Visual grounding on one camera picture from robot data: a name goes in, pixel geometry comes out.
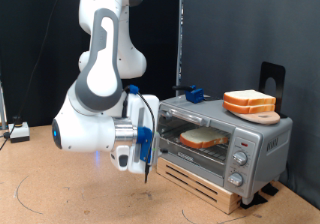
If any silver toaster oven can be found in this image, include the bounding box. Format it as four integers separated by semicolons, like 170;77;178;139
153;93;294;206

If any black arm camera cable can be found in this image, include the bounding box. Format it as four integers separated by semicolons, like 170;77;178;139
121;84;158;185

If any wrist camera blue mount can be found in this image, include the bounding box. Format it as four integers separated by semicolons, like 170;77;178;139
135;126;155;163

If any black metal bookend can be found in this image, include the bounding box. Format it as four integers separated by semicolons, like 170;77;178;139
258;61;288;119

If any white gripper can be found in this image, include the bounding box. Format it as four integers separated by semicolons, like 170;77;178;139
110;93;172;176

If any dark grey backdrop curtain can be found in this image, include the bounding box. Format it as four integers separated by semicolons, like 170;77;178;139
182;0;320;211

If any small wooden serving board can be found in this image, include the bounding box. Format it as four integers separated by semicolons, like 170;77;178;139
229;109;281;126

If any black backdrop curtain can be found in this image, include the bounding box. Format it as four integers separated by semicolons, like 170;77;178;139
0;0;183;128

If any silver oven dial knob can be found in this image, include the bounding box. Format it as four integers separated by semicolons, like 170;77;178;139
227;172;245;188
232;150;249;167

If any white bread slice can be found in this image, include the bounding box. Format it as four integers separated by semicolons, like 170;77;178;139
179;126;229;150
223;89;277;107
222;101;276;115

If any glass oven door with handle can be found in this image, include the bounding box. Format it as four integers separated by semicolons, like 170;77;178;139
154;101;236;179

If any long black hanging cable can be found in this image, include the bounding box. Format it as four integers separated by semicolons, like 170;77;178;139
0;0;74;152

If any white emergency stop box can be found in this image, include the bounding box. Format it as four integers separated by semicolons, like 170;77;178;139
8;115;31;144

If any black foam pad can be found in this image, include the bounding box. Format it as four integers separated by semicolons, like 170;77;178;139
239;193;269;210
261;183;280;197

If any oven wire rack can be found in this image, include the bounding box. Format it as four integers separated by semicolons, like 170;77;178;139
158;123;233;163

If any thin metal stand pole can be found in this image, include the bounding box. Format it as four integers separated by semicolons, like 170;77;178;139
0;82;8;130

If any wooden slatted crate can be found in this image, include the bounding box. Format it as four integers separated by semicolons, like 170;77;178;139
155;157;243;216

